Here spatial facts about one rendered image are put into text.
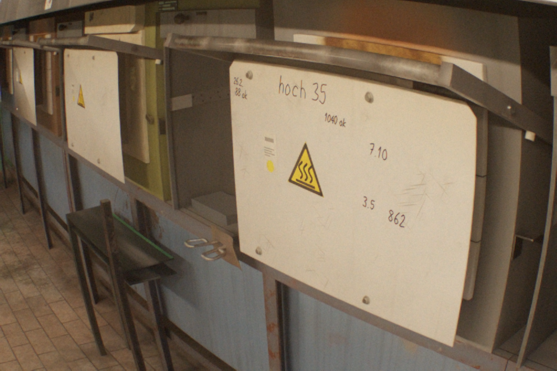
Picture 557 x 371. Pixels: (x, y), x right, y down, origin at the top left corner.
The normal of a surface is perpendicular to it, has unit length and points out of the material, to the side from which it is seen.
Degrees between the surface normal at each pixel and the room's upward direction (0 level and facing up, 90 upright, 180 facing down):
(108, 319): 0
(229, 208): 0
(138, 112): 90
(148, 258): 0
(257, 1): 90
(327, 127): 90
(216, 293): 90
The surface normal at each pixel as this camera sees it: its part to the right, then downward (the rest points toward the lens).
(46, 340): -0.04, -0.96
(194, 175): 0.60, 0.21
